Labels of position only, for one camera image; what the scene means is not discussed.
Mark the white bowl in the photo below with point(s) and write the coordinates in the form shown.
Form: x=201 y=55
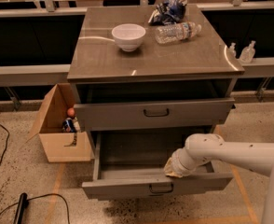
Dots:
x=128 y=36

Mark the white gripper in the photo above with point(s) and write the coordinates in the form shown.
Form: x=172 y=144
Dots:
x=178 y=162

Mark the grey top drawer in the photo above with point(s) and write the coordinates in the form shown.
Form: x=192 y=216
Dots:
x=146 y=115

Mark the blue soda can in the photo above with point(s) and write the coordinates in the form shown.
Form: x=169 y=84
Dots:
x=68 y=126

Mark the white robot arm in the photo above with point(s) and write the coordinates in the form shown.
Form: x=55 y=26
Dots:
x=201 y=148

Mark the small sanitizer pump bottle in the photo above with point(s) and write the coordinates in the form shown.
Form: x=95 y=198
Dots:
x=232 y=48

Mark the grey drawer cabinet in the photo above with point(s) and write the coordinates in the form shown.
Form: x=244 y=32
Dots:
x=199 y=68

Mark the large sanitizer pump bottle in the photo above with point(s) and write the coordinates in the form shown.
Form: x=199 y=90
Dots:
x=247 y=53

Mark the cardboard box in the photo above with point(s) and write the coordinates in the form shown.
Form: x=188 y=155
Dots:
x=58 y=145

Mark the orange fruit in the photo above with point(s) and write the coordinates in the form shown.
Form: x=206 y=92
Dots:
x=71 y=112

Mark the blue chip bag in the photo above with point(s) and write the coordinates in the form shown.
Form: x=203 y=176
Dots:
x=168 y=12

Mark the grey drawer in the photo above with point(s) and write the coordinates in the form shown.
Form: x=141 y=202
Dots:
x=130 y=164
x=146 y=115

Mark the clear plastic water bottle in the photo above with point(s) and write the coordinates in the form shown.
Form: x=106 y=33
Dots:
x=177 y=32

